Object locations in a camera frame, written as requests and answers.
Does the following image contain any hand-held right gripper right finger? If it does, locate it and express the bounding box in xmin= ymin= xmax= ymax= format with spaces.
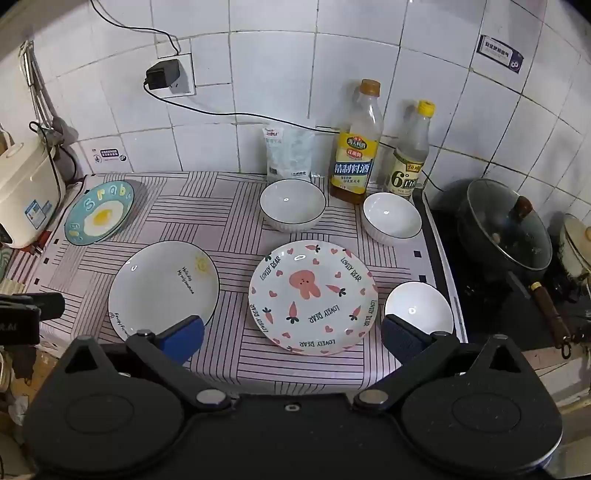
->
xmin=352 ymin=313 xmax=528 ymax=414

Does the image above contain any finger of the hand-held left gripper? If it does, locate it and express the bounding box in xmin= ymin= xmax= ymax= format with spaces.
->
xmin=28 ymin=292 xmax=66 ymax=320

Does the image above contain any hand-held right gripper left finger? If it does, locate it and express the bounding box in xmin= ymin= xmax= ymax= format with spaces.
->
xmin=61 ymin=315 xmax=232 ymax=414

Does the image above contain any white ribbed bowl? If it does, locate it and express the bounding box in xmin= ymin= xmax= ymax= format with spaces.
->
xmin=259 ymin=178 xmax=328 ymax=233
xmin=361 ymin=191 xmax=424 ymax=246
xmin=383 ymin=281 xmax=456 ymax=339

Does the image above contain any blue fried egg plate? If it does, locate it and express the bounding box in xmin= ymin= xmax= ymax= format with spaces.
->
xmin=64 ymin=179 xmax=136 ymax=246

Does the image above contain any white sun print plate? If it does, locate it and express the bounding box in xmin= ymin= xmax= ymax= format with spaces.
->
xmin=108 ymin=240 xmax=222 ymax=343

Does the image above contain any black stove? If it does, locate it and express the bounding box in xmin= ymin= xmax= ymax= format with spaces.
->
xmin=421 ymin=179 xmax=591 ymax=348

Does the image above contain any pink rabbit print plate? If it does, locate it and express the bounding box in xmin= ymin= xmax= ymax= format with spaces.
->
xmin=248 ymin=239 xmax=380 ymax=356

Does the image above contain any white rice cooker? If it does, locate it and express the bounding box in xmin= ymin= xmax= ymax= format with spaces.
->
xmin=0 ymin=124 xmax=68 ymax=250

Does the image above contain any glass pan lid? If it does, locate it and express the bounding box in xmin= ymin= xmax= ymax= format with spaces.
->
xmin=465 ymin=179 xmax=554 ymax=273

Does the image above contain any clear vinegar bottle yellow cap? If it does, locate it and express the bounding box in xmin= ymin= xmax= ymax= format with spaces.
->
xmin=383 ymin=100 xmax=437 ymax=200

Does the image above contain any yellow label cooking wine bottle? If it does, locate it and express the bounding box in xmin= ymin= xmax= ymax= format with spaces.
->
xmin=328 ymin=79 xmax=385 ymax=205

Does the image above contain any cream enamel pot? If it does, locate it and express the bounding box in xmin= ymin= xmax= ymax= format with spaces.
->
xmin=558 ymin=213 xmax=591 ymax=283

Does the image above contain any white salt bag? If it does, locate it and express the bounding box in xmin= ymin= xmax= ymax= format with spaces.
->
xmin=262 ymin=126 xmax=330 ymax=184

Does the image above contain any hanging metal utensil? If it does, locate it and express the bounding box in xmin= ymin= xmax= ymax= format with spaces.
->
xmin=18 ymin=41 xmax=65 ymax=136

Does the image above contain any black power adapter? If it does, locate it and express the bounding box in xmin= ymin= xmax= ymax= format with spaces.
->
xmin=145 ymin=58 xmax=182 ymax=91

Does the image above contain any black rice cooker cord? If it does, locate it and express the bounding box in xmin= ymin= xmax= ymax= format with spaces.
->
xmin=28 ymin=120 xmax=79 ymax=182

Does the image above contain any dark pan wooden handle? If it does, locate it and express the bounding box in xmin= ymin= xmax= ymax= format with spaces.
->
xmin=456 ymin=180 xmax=574 ymax=359

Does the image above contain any small white wall sticker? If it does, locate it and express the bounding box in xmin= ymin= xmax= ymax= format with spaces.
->
xmin=89 ymin=146 xmax=129 ymax=164

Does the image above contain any long black power cable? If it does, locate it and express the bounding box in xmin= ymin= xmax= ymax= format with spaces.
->
xmin=141 ymin=80 xmax=445 ymax=191

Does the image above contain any white wall socket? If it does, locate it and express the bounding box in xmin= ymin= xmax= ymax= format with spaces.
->
xmin=158 ymin=51 xmax=197 ymax=97

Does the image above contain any thin black adapter cable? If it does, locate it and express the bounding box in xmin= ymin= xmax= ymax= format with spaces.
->
xmin=89 ymin=0 xmax=182 ymax=62

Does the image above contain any blue white wall sticker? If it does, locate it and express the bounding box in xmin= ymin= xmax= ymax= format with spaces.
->
xmin=477 ymin=34 xmax=526 ymax=75

